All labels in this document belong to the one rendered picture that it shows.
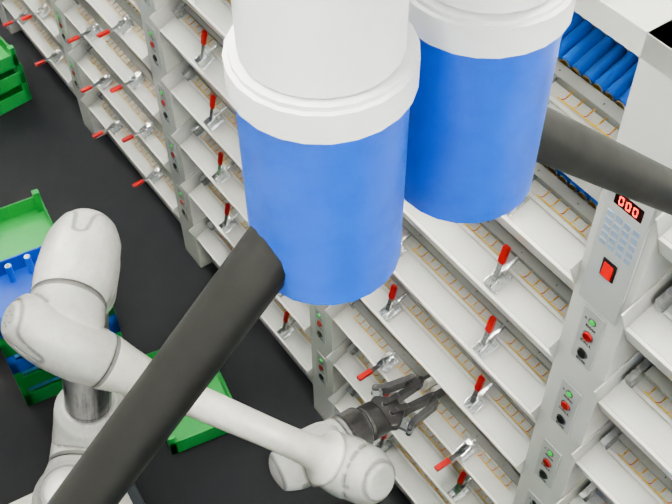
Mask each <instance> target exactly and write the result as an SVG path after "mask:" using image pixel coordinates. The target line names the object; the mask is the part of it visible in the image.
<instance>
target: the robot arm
mask: <svg viewBox="0 0 672 504"><path fill-rule="evenodd" d="M120 255H121V241H120V237H119V234H118V231H117V228H116V226H115V224H114V223H113V222H112V221H111V220H110V219H109V218H108V217H107V216H106V215H105V214H103V213H101V212H99V211H96V210H93V209H89V208H88V209H86V208H80V209H75V210H73V211H70V212H67V213H65V214H64V215H63V216H61V217H60V218H59V219H58V220H57V221H56V222H55V223H54V225H53V226H52V227H51V228H50V230H49V231H48V233H47V234H46V237H45V239H44V241H43V244H42V247H41V249H40V252H39V255H38V258H37V261H36V265H35V269H34V273H33V278H32V288H31V292H30V294H29V293H27V294H23V295H21V296H20V297H18V298H16V299H15V300H14V301H13V302H12V303H11V304H10V305H9V306H8V307H7V309H6V311H5V313H4V315H3V318H2V322H1V333H2V335H3V337H4V340H5V341H6V342H7V343H8V344H9V345H10V347H11V348H13V349H14V350H15V351H16V352H17V353H18V354H19V355H21V356H22V357H23V358H25V359H26V360H27V361H29V362H31V363H32V364H34V365H35V366H37V367H39V368H41V369H43V370H45V371H47V372H49V373H51V374H53V375H55V376H58V377H60V378H62V386H63V389H62V390H61V392H60V393H59V394H58V396H57V398H56V400H55V404H54V411H53V428H52V443H51V448H50V456H49V461H48V465H47V467H46V470H45V472H44V474H43V475H42V476H41V477H40V479H39V480H38V482H37V484H36V486H35V488H34V491H33V495H32V502H31V504H47V502H48V501H49V500H50V498H51V497H52V496H53V494H54V493H55V491H56V490H57V489H58V487H59V486H60V485H61V483H62V482H63V481H64V479H65V478H66V476H67V475H68V474H69V472H70V471H71V470H72V468H73V467H74V466H75V464H76V463H77V461H78V460H79V459H80V457H81V456H82V455H83V453H84V452H85V450H86V449H87V448H88V446H89V445H90V444H91V442H92V441H93V440H94V438H95V437H96V435H97V434H98V433H99V431H100V430H101V429H102V427H103V426H104V425H105V423H106V422H107V420H108V419H109V418H110V416H111V415H112V414H113V412H114V411H115V410H116V408H117V407H118V405H119V404H120V403H121V401H122V400H123V399H124V397H125V396H126V394H127V393H128V392H129V390H130V389H131V388H132V386H133V385H134V384H135V382H136V381H137V379H138V378H139V377H140V375H141V374H142V373H143V371H144V370H145V369H146V367H147V366H148V364H149V363H150V362H151V360H152V359H151V358H150V357H148V356H147V355H145V354H144V353H142V352H141V351H139V350H138V349H136V348H135V347H134V346H132V345H131V344H130V343H128V342H127V341H126V340H124V339H123V338H122V337H120V336H118V335H117V334H115V333H113V332H111V331H110V330H109V313H108V312H109V311H110V310H111V309H112V307H113V305H114V303H115V300H116V295H117V287H118V280H119V273H120V264H121V262H120ZM435 384H437V383H436V382H435V380H434V379H433V378H432V377H431V376H430V375H429V374H428V375H426V376H424V377H423V376H419V378H417V377H415V374H409V375H406V376H404V377H401V378H398V379H395V380H392V381H389V382H387V383H384V384H373V385H372V389H371V395H373V398H372V399H371V401H368V402H366V403H364V404H363V405H361V406H359V407H357V408H353V407H350V408H348V409H346V410H344V411H342V412H341V413H339V414H337V415H335V416H332V417H331V418H330V419H327V420H325V421H321V422H316V423H313V424H311V425H309V426H307V427H305V428H303V429H298V428H296V427H293V426H291V425H289V424H286V423H284V422H282V421H280V420H277V419H275V418H273V417H271V416H269V415H266V414H264V413H262V412H260V411H258V410H255V409H253V408H251V407H249V406H247V405H245V404H242V403H240V402H238V401H236V400H234V399H232V398H229V397H227V396H225V395H223V394H221V393H218V392H216V391H214V390H212V389H210V388H208V387H207V388H206V389H205V390H204V392H203V393H202V394H201V396H200V397H199V398H198V399H197V401H196V402H195V403H194V405H193V406H192V407H191V409H190V410H189V411H188V413H187V414H186V416H189V417H191V418H193V419H196V420H198V421H201V422H203V423H205V424H208V425H210V426H213V427H215V428H218V429H220V430H222V431H225V432H227V433H230V434H232V435H234V436H237V437H239V438H242V439H244V440H247V441H249V442H251V443H254V444H256V445H259V446H261V447H263V448H266V449H268V450H270V451H272V452H271V453H270V455H269V469H270V473H271V475H272V477H273V479H274V480H275V481H276V483H277V484H278V485H279V486H280V487H281V488H282V489H283V490H284V491H296V490H303V489H306V488H308V487H310V486H312V487H320V488H322V489H323V490H325V491H326V492H328V493H329V494H331V495H333V496H335V497H337V498H339V499H344V500H347V501H349V502H352V503H355V504H376V503H379V502H381V501H383V500H384V499H385V498H386V497H387V496H388V494H389V493H390V491H391V490H392V488H393V485H394V480H395V475H396V474H395V468H394V465H393V463H392V461H391V460H390V458H389V457H388V456H387V455H386V454H385V453H384V452H383V451H382V450H381V449H380V448H378V447H376V446H374V445H373V443H374V441H376V440H377V439H379V438H381V437H383V436H384V435H386V434H387V433H389V432H390V431H396V430H398V429H400V430H402V431H404V432H406V433H405V434H406V435H407V436H411V434H412V432H413V430H414V428H416V427H417V426H418V425H419V424H420V423H421V422H423V421H424V420H425V419H426V418H427V417H429V416H430V415H431V414H432V413H433V412H435V411H436V410H437V407H438V403H439V401H438V400H437V399H439V398H441V397H442V396H444V395H446V392H445V391H444V390H443V389H442V388H441V387H440V386H439V385H436V386H434V385H435ZM432 386H434V387H432ZM421 387H422V389H423V391H425V390H427V389H429V388H430V387H432V388H431V391H430V393H428V394H426V395H424V396H422V397H419V398H417V399H415V400H413V401H411V402H409V403H404V404H399V403H401V402H402V401H404V400H405V399H407V398H408V397H410V396H411V395H413V394H414V393H416V392H417V391H419V390H420V389H421ZM402 388H403V389H402ZM400 389H402V390H400ZM397 390H400V391H399V392H396V393H394V394H393V395H391V396H389V397H388V396H382V395H386V394H388V393H391V392H394V391H397ZM425 406H426V407H425ZM423 407H424V408H423ZM421 408H423V409H422V410H421V411H420V412H418V413H417V414H416V415H415V416H414V417H412V418H411V420H410V421H409V420H408V421H406V422H405V423H402V420H403V418H404V417H406V416H407V415H408V414H410V413H412V412H415V411H417V410H419V409H421Z"/></svg>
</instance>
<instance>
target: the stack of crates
mask: <svg viewBox="0 0 672 504"><path fill-rule="evenodd" d="M31 193H32V197H29V198H27V199H24V200H21V201H18V202H15V203H13V204H10V205H7V206H4V207H1V208H0V261H1V260H4V259H7V258H9V257H12V256H15V255H17V254H20V253H23V252H25V251H28V250H31V249H33V248H36V247H39V246H41V245H42V244H43V241H44V239H45V237H46V234H47V233H48V231H49V230H50V228H51V227H52V226H53V223H52V220H51V218H50V216H49V214H48V212H47V210H46V208H45V205H44V203H43V201H42V199H41V196H40V193H39V191H38V189H34V190H32V191H31Z"/></svg>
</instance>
